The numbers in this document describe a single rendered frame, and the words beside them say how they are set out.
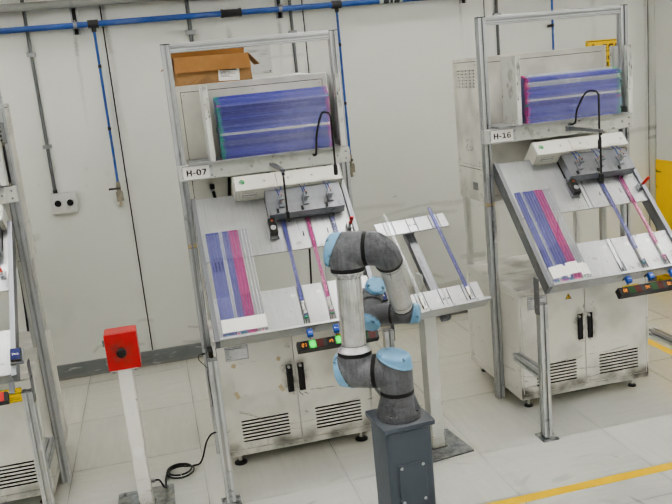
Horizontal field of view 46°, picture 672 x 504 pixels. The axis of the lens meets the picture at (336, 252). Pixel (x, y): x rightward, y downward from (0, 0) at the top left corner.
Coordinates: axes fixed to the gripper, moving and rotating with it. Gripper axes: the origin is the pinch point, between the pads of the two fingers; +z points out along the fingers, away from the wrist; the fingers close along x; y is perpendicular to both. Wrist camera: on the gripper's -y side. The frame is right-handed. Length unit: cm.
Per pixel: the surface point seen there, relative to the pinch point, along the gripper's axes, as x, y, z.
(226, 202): -45, -70, 2
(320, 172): -1, -74, -6
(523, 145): 108, -87, 9
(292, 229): -19, -51, 2
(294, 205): -16, -59, -4
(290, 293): -26.0, -19.5, 1.6
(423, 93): 103, -197, 85
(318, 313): -16.6, -8.2, 1.6
